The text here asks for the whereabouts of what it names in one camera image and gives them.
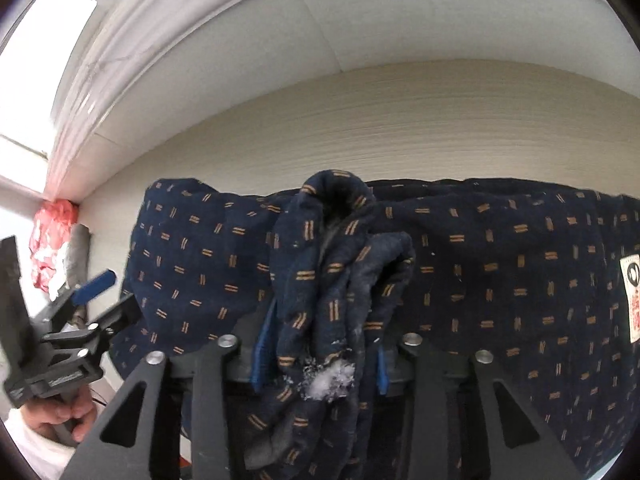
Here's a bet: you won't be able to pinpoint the navy dotted pants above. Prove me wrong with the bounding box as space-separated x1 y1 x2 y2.
110 170 639 479

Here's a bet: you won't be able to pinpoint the person's left hand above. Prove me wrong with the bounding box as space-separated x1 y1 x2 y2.
20 385 98 443

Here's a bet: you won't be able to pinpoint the grey folded garment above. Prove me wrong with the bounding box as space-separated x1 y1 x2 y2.
66 223 91 288

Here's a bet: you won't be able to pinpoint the red patterned cloth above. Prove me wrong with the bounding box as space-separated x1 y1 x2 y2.
28 200 78 294

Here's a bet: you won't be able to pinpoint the white sliding window frame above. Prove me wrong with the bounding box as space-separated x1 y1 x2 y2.
1 0 118 194

